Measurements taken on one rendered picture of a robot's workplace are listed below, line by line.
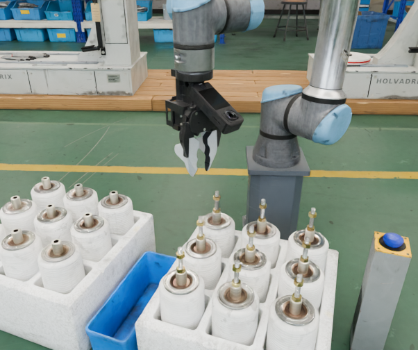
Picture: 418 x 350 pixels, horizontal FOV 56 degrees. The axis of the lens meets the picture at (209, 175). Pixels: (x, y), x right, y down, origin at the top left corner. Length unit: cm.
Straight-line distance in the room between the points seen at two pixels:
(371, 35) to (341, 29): 413
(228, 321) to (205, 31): 54
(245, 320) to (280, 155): 55
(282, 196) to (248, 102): 141
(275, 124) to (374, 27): 408
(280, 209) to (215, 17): 71
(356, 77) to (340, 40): 169
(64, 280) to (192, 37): 61
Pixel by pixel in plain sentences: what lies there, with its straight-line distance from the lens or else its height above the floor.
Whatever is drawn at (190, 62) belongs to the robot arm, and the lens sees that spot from 72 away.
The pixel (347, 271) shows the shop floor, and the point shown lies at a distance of 132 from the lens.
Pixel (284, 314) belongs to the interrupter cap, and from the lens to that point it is 80.
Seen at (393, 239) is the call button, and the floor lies 33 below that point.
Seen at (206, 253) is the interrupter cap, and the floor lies 25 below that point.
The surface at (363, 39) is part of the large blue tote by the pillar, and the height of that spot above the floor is 11.
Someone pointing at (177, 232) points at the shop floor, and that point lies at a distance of 141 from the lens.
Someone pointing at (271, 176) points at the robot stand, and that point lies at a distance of 120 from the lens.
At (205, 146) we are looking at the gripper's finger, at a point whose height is 51.
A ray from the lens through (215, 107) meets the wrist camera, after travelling 71.
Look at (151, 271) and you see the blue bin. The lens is 118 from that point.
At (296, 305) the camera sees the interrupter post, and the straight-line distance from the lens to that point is 79.
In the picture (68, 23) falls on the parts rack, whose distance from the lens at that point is 556.
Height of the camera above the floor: 83
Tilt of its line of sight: 28 degrees down
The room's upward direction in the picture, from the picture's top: straight up
